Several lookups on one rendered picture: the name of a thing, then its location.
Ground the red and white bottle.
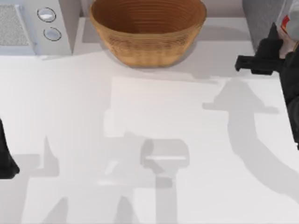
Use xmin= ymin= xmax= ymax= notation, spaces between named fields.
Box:
xmin=275 ymin=0 xmax=299 ymax=59

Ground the brown woven basket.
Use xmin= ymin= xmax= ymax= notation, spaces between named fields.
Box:
xmin=89 ymin=0 xmax=207 ymax=69

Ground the pale microwave oven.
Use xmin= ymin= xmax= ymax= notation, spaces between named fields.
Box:
xmin=0 ymin=0 xmax=82 ymax=57

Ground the small round microwave knob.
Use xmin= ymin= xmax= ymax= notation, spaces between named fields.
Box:
xmin=43 ymin=26 xmax=63 ymax=42

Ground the large round microwave knob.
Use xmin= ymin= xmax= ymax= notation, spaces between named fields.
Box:
xmin=36 ymin=7 xmax=57 ymax=23

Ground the microwave door with mesh window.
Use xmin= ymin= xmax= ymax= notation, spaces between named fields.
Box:
xmin=0 ymin=3 xmax=38 ymax=56

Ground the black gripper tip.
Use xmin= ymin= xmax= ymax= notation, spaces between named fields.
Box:
xmin=0 ymin=119 xmax=21 ymax=181

